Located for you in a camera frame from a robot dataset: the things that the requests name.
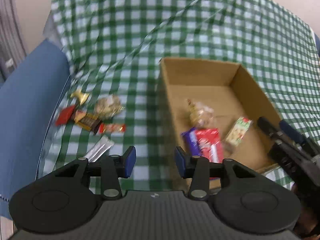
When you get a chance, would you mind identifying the grey curtain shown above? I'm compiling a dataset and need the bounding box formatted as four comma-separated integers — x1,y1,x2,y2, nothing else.
0,0,28,81

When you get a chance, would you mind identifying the small red foil packet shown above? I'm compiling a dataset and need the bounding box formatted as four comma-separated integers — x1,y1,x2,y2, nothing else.
55,105,76,126

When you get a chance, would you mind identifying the long silver snack packet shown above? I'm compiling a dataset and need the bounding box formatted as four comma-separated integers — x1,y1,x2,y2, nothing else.
84,136,114,163

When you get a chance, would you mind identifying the small red sausage snack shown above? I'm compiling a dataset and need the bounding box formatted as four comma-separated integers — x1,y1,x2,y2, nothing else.
98,123,126,134

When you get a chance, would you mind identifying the gold foil snack packet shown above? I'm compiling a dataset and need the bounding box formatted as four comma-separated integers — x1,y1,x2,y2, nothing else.
70,89,89,105

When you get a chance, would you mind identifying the brown cardboard box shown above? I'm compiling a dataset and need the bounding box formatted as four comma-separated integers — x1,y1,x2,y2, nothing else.
157,57,281,191

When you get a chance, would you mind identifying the clear bag of nuts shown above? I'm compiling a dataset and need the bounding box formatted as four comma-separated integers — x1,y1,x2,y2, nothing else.
94,94,124,119

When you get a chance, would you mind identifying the large red snack packet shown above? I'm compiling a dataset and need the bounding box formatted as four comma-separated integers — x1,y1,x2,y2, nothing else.
195,128,224,163

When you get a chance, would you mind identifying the green label pastry packet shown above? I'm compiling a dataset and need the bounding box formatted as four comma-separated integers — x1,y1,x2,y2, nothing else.
225,116,252,147

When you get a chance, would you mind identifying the person's right hand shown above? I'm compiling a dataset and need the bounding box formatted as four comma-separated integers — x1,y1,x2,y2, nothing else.
291,183,319,239

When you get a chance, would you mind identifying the clear bag of biscuits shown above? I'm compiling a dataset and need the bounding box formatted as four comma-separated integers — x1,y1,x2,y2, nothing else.
187,99,216,129

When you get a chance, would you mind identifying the green white checkered cloth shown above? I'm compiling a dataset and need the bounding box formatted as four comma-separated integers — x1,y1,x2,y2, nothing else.
51,0,319,190

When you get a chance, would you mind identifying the purple candy wrapper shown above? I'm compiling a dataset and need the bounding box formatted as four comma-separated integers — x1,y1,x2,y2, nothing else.
181,127,201,156

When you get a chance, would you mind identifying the black cracker packet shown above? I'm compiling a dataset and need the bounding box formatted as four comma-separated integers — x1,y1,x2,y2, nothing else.
71,110,102,134

